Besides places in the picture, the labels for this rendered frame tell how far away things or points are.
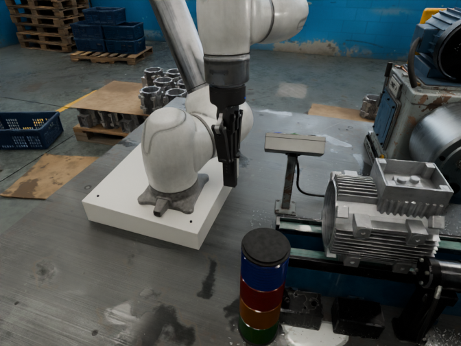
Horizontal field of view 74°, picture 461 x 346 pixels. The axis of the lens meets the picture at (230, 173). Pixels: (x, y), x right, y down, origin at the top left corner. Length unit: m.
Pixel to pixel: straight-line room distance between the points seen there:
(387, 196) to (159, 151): 0.55
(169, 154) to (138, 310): 0.40
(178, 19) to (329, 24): 5.37
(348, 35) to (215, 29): 5.75
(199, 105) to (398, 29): 5.57
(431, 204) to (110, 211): 0.83
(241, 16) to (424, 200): 0.48
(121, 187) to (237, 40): 0.65
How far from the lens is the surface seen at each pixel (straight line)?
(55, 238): 1.09
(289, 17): 0.69
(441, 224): 0.72
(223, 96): 0.61
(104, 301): 0.88
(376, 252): 0.71
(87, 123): 3.26
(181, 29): 0.99
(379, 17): 6.26
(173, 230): 0.91
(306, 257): 0.76
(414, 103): 1.13
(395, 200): 0.68
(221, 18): 0.58
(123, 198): 1.02
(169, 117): 0.84
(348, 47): 6.33
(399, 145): 1.19
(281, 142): 0.89
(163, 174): 0.87
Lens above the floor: 1.50
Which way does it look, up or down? 35 degrees down
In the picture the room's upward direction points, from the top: straight up
